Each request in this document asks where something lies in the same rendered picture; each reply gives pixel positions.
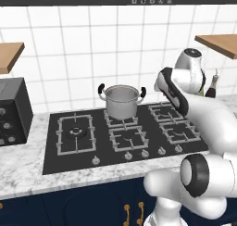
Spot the navy cupboard door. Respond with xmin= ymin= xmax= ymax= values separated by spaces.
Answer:
xmin=0 ymin=194 xmax=44 ymax=226
xmin=41 ymin=181 xmax=137 ymax=226
xmin=133 ymin=176 xmax=162 ymax=226

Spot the black toaster oven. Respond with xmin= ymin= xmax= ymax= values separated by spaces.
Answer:
xmin=0 ymin=77 xmax=34 ymax=147

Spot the silver pot with black handles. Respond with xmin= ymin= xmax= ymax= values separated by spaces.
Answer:
xmin=97 ymin=83 xmax=147 ymax=121

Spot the wooden wall shelf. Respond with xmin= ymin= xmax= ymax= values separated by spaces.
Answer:
xmin=194 ymin=33 xmax=237 ymax=60
xmin=0 ymin=42 xmax=26 ymax=75

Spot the black gas hob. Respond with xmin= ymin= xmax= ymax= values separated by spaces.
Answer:
xmin=42 ymin=101 xmax=211 ymax=176

